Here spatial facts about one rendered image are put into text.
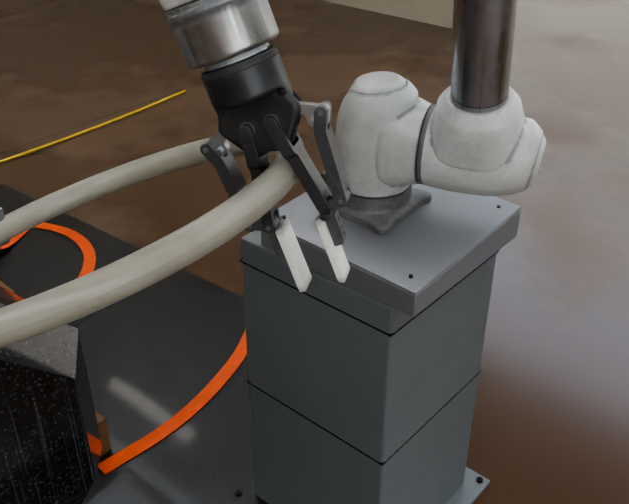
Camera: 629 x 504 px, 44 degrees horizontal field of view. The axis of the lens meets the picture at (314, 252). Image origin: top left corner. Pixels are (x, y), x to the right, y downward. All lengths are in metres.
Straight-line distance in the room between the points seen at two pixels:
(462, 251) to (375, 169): 0.23
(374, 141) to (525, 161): 0.28
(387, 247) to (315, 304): 0.19
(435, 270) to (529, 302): 1.51
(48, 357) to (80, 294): 1.03
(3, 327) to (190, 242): 0.16
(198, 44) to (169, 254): 0.19
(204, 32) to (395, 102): 0.81
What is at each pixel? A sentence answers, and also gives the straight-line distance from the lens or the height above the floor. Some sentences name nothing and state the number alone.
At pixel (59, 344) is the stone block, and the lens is 1.69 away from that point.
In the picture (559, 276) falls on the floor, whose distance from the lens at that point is 3.11.
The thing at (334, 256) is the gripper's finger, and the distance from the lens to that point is 0.76.
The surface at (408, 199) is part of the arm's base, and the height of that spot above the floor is 0.90.
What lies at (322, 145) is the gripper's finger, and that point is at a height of 1.34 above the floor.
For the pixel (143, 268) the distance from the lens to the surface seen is 0.63.
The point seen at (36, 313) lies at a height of 1.28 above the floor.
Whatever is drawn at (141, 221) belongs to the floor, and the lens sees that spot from 3.40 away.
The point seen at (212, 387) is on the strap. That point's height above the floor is 0.02.
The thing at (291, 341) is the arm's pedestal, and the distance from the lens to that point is 1.68.
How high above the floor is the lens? 1.64
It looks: 32 degrees down
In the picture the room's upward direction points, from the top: straight up
